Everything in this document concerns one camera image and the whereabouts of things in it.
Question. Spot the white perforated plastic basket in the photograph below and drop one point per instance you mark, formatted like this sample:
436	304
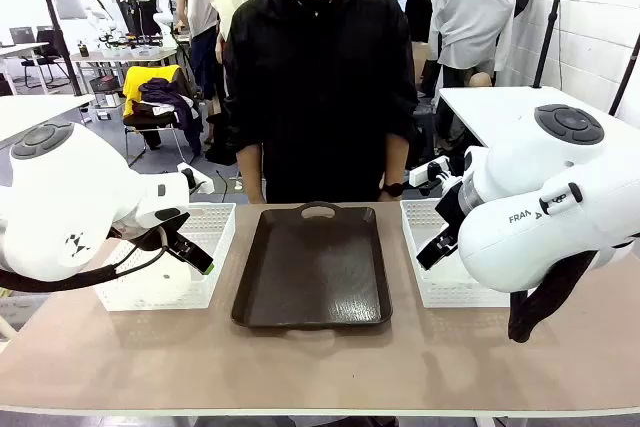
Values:
220	227
450	294

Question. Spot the black metal chair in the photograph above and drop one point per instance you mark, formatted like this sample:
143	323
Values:
145	122

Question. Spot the black tripod stand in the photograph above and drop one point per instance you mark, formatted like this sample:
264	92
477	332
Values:
550	27

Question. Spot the person's left forearm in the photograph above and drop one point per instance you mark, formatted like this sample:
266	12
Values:
396	162

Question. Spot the person's right forearm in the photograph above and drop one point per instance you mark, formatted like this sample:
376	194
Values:
251	172

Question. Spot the person in black shirt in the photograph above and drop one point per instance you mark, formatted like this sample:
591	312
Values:
320	97

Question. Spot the black light stand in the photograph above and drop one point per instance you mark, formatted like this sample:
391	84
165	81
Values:
62	44

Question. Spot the black office chair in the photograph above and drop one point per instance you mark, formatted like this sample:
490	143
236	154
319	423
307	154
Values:
47	52

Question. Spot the white table with legs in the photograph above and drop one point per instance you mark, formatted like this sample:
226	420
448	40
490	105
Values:
30	112

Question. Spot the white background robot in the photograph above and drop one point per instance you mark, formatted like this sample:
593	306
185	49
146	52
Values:
162	17

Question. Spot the cluttered background desk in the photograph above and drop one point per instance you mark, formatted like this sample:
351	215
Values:
125	53

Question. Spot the person's left hand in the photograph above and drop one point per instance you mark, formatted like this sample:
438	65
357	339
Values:
387	198

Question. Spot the dark brown plastic tray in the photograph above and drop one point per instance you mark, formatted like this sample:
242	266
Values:
312	272

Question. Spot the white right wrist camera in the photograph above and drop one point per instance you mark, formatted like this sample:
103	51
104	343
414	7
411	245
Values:
429	171

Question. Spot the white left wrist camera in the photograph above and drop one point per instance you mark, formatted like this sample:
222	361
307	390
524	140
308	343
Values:
200	186

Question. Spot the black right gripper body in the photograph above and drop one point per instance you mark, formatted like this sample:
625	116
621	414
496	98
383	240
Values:
452	209

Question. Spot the black wristwatch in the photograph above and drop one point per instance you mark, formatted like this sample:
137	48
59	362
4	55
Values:
393	189

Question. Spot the mannequin with white shirt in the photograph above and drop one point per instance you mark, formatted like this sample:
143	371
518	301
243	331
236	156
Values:
470	12

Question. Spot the mannequin with white tank top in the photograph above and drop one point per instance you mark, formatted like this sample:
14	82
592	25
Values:
200	2

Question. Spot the white side table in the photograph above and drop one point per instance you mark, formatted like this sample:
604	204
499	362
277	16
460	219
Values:
500	107

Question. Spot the red and black box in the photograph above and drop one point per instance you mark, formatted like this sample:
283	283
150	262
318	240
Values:
105	84

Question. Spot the purple clothes pile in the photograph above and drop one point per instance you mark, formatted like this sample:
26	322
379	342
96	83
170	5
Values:
170	97

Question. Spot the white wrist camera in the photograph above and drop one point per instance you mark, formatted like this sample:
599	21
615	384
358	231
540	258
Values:
429	171
200	186

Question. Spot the yellow cloth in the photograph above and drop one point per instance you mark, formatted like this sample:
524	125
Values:
135	82

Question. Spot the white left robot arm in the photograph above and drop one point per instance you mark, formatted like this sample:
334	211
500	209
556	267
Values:
60	207

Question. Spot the black slanted pole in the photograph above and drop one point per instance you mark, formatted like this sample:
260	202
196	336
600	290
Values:
625	79

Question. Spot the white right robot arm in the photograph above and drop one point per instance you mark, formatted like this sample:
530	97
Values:
525	247

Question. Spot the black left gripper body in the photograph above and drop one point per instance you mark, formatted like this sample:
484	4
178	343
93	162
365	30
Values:
152	238

